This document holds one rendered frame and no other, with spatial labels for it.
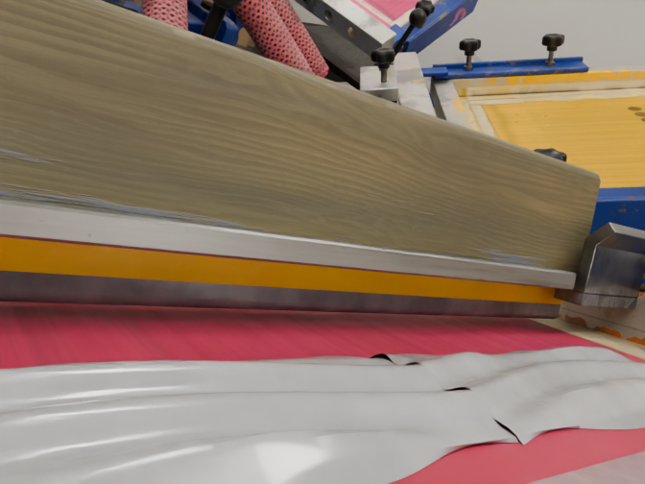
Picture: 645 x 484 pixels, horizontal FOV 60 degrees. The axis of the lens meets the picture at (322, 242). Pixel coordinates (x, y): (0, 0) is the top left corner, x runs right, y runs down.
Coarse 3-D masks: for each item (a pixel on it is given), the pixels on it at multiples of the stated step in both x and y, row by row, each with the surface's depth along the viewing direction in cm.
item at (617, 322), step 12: (564, 312) 42; (576, 312) 41; (588, 312) 41; (600, 312) 40; (612, 312) 39; (624, 312) 39; (636, 312) 38; (588, 324) 40; (600, 324) 40; (612, 324) 39; (624, 324) 39; (636, 324) 38; (624, 336) 38; (636, 336) 38
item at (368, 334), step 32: (320, 320) 26; (352, 320) 28; (384, 320) 29; (416, 320) 31; (448, 320) 33; (480, 320) 35; (512, 320) 37; (384, 352) 23; (416, 352) 24; (448, 352) 25; (480, 352) 26; (544, 448) 16; (576, 448) 17; (608, 448) 17; (640, 448) 18; (608, 480) 15; (640, 480) 15
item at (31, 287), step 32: (0, 288) 18; (32, 288) 18; (64, 288) 19; (96, 288) 19; (128, 288) 20; (160, 288) 21; (192, 288) 21; (224, 288) 22; (256, 288) 23; (288, 288) 24
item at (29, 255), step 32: (0, 256) 18; (32, 256) 18; (64, 256) 19; (96, 256) 19; (128, 256) 20; (160, 256) 21; (192, 256) 21; (320, 288) 25; (352, 288) 26; (384, 288) 27; (416, 288) 29; (448, 288) 30; (480, 288) 32; (512, 288) 34; (544, 288) 36
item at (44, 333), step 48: (0, 336) 17; (48, 336) 17; (96, 336) 18; (144, 336) 19; (192, 336) 20; (240, 336) 21; (288, 336) 23; (432, 480) 13; (480, 480) 13; (528, 480) 14; (576, 480) 14
